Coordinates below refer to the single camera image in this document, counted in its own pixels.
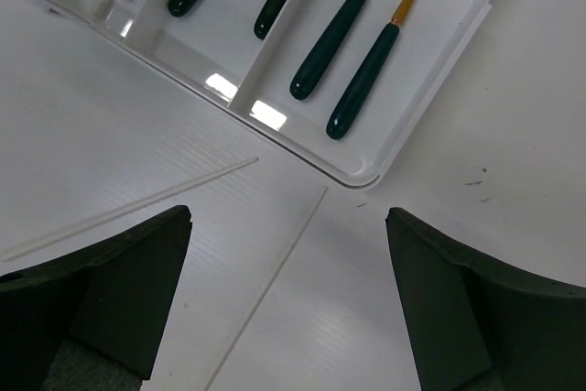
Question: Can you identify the white cutlery tray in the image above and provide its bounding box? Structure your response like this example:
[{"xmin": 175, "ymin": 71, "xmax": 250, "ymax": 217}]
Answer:
[{"xmin": 39, "ymin": 0, "xmax": 491, "ymax": 189}]

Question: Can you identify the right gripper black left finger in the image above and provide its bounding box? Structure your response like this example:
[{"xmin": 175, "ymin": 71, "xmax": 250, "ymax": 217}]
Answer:
[{"xmin": 1, "ymin": 205, "xmax": 192, "ymax": 390}]

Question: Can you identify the gold spoon green handle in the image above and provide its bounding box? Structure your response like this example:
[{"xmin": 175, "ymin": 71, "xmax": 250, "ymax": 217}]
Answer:
[
  {"xmin": 289, "ymin": 0, "xmax": 367, "ymax": 101},
  {"xmin": 326, "ymin": 0, "xmax": 416, "ymax": 140}
]

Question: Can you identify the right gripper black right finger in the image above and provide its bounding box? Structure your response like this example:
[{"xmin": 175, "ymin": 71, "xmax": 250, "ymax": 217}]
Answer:
[{"xmin": 385, "ymin": 208, "xmax": 585, "ymax": 390}]

